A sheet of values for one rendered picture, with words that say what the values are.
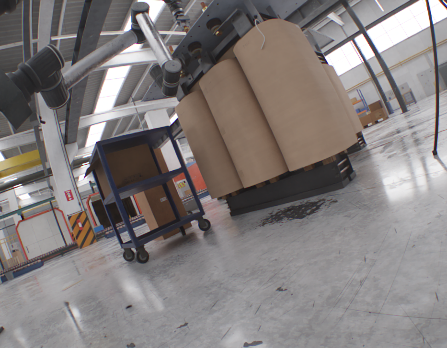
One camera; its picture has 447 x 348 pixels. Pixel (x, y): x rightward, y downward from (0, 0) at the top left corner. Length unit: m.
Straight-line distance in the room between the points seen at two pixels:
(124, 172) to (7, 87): 1.01
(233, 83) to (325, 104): 0.64
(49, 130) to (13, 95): 11.11
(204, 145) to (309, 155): 0.92
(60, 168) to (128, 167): 10.16
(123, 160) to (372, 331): 1.77
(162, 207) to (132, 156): 0.84
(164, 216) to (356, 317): 2.28
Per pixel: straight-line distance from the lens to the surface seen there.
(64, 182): 11.76
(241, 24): 1.67
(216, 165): 1.93
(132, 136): 1.90
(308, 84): 1.40
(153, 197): 2.55
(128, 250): 2.08
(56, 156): 12.12
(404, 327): 0.43
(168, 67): 1.54
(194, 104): 2.03
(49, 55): 1.69
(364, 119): 10.77
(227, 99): 1.70
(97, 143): 1.80
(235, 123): 1.67
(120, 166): 1.85
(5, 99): 1.55
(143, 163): 1.92
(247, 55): 1.56
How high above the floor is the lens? 0.31
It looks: 2 degrees up
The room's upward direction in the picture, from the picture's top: 23 degrees counter-clockwise
